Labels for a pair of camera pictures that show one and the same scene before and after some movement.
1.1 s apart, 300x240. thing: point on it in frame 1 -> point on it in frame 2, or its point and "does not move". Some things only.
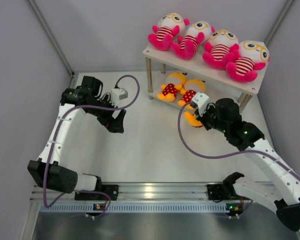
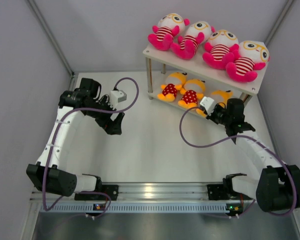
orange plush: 191,87 does not move
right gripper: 210,107 -> 211,117
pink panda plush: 169,26 does not move
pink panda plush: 254,55 does not move
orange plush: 192,119 -> 219,97
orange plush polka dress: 175,81 does not move
